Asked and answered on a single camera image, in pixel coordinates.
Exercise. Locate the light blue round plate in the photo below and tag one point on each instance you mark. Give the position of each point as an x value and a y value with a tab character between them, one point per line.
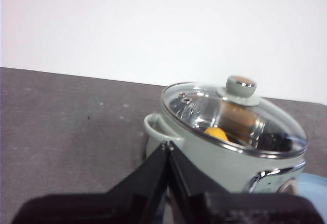
316	185

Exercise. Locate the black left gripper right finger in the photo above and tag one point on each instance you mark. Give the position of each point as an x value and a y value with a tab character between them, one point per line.
204	203

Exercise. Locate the yellow corn cob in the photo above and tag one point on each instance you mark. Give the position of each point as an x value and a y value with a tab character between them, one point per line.
216	133

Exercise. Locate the glass lid with green knob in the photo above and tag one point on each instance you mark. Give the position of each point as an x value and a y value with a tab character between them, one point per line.
237	111

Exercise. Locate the pale green electric steamer pot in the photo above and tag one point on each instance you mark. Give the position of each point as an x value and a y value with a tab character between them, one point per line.
212	162

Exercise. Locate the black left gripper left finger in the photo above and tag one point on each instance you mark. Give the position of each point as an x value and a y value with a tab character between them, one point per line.
127	201

